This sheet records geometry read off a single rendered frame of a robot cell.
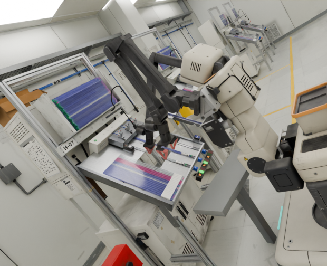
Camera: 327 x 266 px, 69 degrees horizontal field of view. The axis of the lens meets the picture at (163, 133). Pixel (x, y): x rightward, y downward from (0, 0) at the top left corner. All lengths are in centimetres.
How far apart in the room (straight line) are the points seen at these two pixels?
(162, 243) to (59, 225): 168
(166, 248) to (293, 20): 814
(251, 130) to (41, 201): 254
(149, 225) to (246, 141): 90
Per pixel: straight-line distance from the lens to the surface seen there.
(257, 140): 123
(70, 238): 327
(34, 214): 312
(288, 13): 903
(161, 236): 182
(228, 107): 120
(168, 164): 172
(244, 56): 610
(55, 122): 180
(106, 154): 181
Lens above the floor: 138
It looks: 12 degrees down
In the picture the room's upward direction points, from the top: 36 degrees counter-clockwise
